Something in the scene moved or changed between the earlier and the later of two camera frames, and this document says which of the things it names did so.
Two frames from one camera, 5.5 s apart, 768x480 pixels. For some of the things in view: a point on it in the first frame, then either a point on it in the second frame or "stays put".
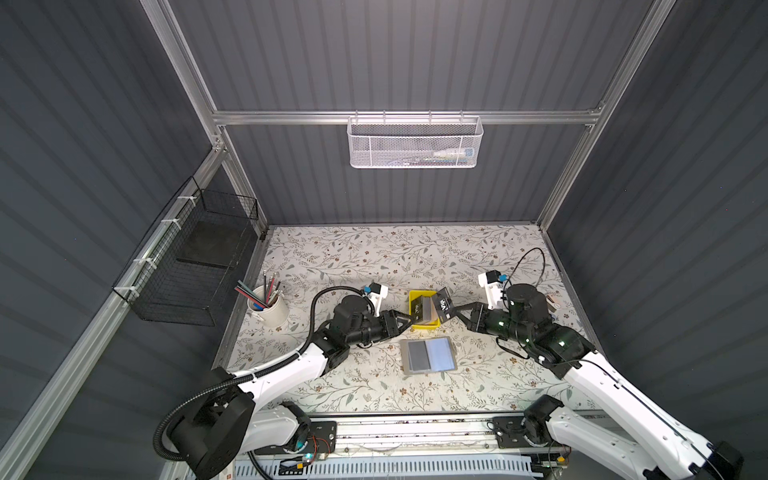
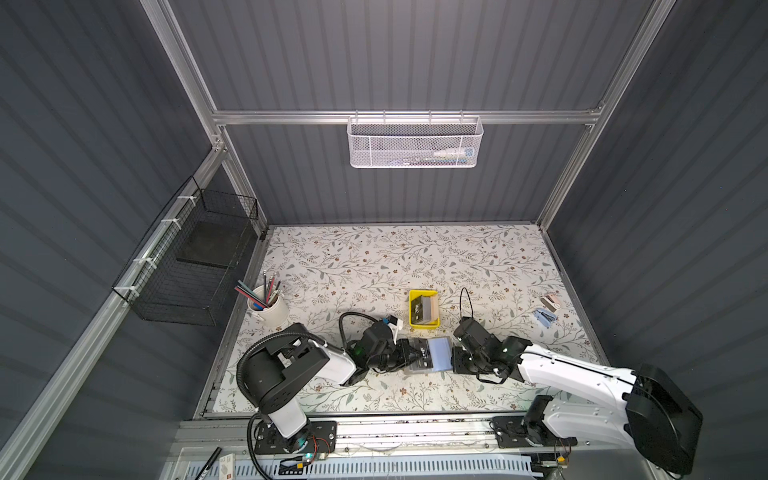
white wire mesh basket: x=410 y=142 stays put
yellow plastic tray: x=417 y=293 stays put
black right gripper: x=475 y=326 to x=456 y=364
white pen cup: x=275 y=312 stays put
